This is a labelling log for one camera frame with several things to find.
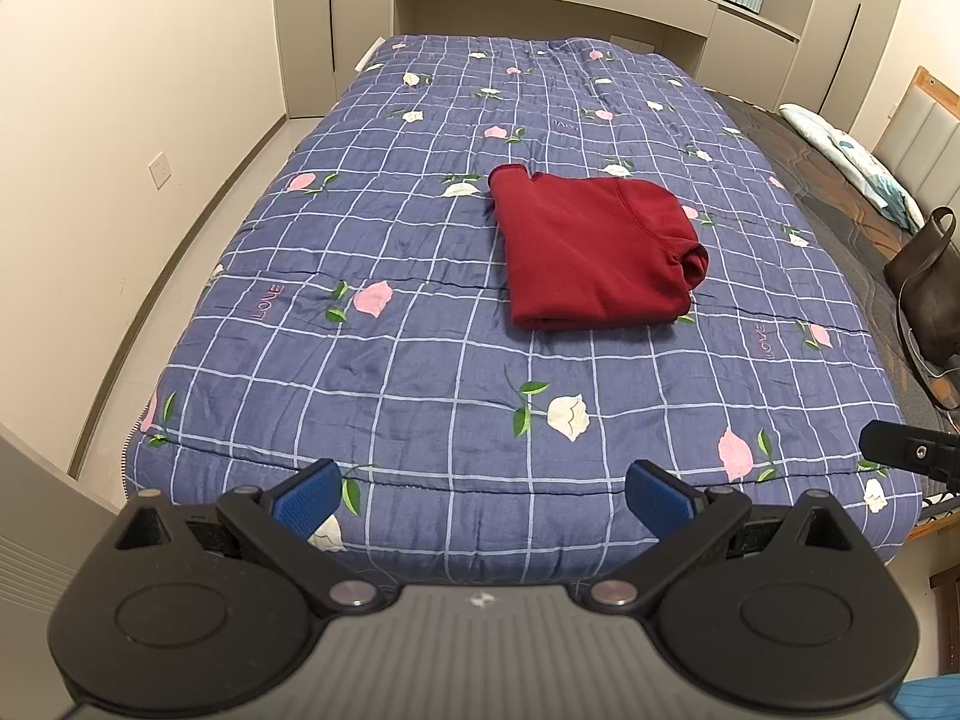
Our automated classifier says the white wall socket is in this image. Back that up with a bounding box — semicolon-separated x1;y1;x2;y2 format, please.
148;153;172;190

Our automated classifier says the red knit sweater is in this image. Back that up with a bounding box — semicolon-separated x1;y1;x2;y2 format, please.
488;164;709;332

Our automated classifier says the white teal floral pillow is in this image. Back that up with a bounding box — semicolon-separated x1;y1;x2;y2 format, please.
778;104;924;232

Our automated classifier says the dark patterned bed mattress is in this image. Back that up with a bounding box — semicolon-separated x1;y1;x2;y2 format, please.
704;88;960;527

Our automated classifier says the blue plaid floral quilt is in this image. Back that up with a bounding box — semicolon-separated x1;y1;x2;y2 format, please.
122;34;921;583

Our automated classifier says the brown leather handbag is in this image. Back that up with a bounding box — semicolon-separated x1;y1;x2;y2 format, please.
884;206;958;416

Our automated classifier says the padded beige headboard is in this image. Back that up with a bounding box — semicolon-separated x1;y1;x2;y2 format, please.
874;67;960;215

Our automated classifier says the beige built-in cabinet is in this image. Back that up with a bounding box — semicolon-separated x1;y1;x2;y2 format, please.
274;0;901;128

